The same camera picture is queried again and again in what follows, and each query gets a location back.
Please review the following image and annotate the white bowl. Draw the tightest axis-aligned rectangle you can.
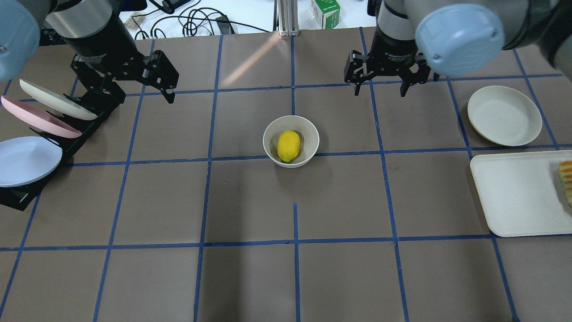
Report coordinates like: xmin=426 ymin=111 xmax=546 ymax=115
xmin=263 ymin=115 xmax=320 ymax=168

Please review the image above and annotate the black dish rack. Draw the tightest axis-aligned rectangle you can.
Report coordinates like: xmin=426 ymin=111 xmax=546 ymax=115
xmin=0 ymin=93 xmax=118 ymax=211

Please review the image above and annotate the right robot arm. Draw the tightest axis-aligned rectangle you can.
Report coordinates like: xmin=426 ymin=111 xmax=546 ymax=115
xmin=345 ymin=0 xmax=572 ymax=97

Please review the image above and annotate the yellow lemon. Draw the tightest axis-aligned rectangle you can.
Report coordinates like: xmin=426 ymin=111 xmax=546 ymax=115
xmin=277 ymin=130 xmax=301 ymax=163

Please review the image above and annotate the sliced yellow food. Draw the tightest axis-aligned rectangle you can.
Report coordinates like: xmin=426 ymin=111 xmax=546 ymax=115
xmin=559 ymin=160 xmax=572 ymax=206

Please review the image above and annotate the white plate in rack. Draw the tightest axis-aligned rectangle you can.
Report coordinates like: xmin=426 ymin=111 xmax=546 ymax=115
xmin=20 ymin=79 xmax=97 ymax=121

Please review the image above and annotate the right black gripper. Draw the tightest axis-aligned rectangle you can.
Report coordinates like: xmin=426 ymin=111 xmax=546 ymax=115
xmin=345 ymin=26 xmax=441 ymax=97

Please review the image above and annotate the black cables bundle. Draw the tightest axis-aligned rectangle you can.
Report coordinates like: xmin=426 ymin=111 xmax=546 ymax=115
xmin=130 ymin=0 xmax=271 ymax=40

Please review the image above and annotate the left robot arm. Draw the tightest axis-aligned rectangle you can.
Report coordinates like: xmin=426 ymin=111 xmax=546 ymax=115
xmin=0 ymin=0 xmax=179 ymax=104

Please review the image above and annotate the cream rectangular tray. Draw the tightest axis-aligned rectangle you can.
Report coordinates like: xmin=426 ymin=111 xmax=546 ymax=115
xmin=470 ymin=150 xmax=572 ymax=237

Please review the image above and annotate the aluminium frame post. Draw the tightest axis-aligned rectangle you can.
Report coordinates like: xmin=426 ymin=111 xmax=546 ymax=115
xmin=274 ymin=0 xmax=300 ymax=37

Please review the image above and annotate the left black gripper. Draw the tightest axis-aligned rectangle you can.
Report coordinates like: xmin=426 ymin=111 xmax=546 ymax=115
xmin=46 ymin=0 xmax=180 ymax=104

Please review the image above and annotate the pink plate in rack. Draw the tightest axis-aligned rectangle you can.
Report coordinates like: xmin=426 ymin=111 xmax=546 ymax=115
xmin=1 ymin=96 xmax=82 ymax=139

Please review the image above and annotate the cream round plate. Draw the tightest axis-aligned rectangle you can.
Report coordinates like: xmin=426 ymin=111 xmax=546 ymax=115
xmin=467 ymin=85 xmax=542 ymax=147

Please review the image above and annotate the green white carton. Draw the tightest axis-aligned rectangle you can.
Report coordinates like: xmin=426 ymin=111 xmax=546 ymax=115
xmin=311 ymin=0 xmax=341 ymax=30

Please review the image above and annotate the light blue plate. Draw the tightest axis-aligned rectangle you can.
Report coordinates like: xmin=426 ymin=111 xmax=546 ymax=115
xmin=0 ymin=136 xmax=63 ymax=188

